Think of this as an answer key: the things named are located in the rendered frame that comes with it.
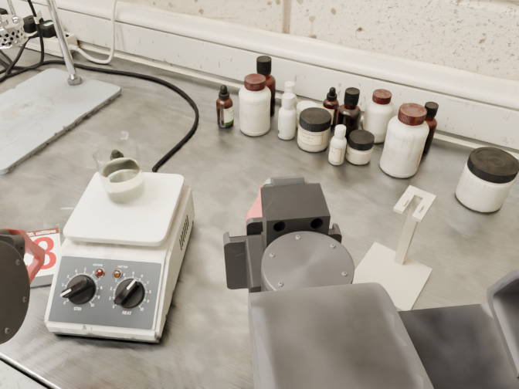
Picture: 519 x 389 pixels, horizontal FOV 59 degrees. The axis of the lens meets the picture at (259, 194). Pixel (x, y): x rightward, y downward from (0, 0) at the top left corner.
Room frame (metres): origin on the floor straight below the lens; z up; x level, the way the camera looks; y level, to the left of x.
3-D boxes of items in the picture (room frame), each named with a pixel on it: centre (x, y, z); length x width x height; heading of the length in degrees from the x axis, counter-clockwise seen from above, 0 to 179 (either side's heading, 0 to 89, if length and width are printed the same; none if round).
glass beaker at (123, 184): (0.42, 0.16, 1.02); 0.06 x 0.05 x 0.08; 174
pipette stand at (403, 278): (0.36, -0.16, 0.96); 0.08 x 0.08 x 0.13; 54
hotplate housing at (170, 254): (0.38, 0.16, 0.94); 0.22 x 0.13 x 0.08; 175
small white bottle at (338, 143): (0.60, -0.13, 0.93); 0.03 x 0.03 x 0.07
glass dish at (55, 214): (0.46, 0.28, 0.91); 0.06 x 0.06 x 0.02
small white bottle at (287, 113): (0.67, -0.05, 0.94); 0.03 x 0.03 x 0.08
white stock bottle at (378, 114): (0.67, -0.20, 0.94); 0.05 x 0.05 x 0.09
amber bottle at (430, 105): (0.64, -0.28, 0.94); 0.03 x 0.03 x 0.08
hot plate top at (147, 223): (0.40, 0.16, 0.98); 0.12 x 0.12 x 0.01; 85
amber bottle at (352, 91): (0.66, -0.15, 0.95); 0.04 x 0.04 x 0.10
